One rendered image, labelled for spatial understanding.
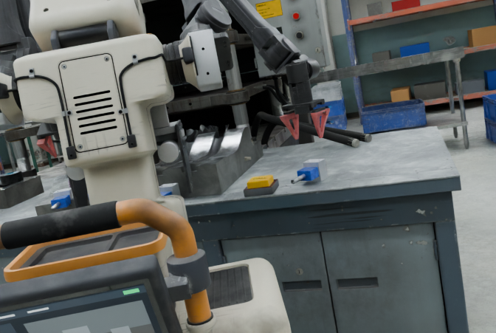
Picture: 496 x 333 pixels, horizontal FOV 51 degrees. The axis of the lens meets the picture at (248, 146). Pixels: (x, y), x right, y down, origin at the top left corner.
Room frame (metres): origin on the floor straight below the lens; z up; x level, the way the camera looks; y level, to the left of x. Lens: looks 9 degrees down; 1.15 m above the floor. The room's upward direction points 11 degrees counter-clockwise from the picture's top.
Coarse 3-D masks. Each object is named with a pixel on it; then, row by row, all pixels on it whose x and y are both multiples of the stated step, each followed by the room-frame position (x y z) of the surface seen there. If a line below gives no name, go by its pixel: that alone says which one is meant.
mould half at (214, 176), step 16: (240, 128) 1.74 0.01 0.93; (208, 144) 1.70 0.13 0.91; (224, 144) 1.67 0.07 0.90; (240, 144) 1.66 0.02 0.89; (256, 144) 1.83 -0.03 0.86; (192, 160) 1.56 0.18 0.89; (208, 160) 1.49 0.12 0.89; (224, 160) 1.49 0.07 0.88; (240, 160) 1.63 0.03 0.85; (256, 160) 1.80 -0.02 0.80; (160, 176) 1.47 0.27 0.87; (176, 176) 1.46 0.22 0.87; (192, 176) 1.44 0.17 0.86; (208, 176) 1.43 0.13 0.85; (224, 176) 1.47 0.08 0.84; (192, 192) 1.45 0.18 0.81; (208, 192) 1.43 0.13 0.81
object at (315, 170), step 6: (306, 162) 1.38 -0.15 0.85; (312, 162) 1.36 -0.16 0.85; (318, 162) 1.35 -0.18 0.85; (324, 162) 1.38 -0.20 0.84; (306, 168) 1.36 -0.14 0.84; (312, 168) 1.34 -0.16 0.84; (318, 168) 1.35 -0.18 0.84; (324, 168) 1.37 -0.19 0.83; (300, 174) 1.35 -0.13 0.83; (306, 174) 1.33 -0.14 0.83; (312, 174) 1.33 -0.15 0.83; (318, 174) 1.35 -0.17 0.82; (324, 174) 1.37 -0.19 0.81; (294, 180) 1.30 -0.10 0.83; (300, 180) 1.35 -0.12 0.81; (306, 180) 1.34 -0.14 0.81; (312, 180) 1.37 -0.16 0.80; (318, 180) 1.36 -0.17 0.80
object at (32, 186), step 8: (32, 176) 1.99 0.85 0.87; (40, 176) 1.99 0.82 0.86; (0, 184) 1.95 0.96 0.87; (16, 184) 1.87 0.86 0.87; (24, 184) 1.90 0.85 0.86; (32, 184) 1.94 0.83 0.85; (40, 184) 1.98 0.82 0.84; (0, 192) 1.81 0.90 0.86; (8, 192) 1.82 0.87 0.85; (16, 192) 1.86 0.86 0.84; (24, 192) 1.89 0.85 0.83; (32, 192) 1.93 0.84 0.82; (40, 192) 1.97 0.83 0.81; (0, 200) 1.81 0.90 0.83; (8, 200) 1.81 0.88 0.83; (16, 200) 1.85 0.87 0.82; (24, 200) 1.88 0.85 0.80; (0, 208) 1.81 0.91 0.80
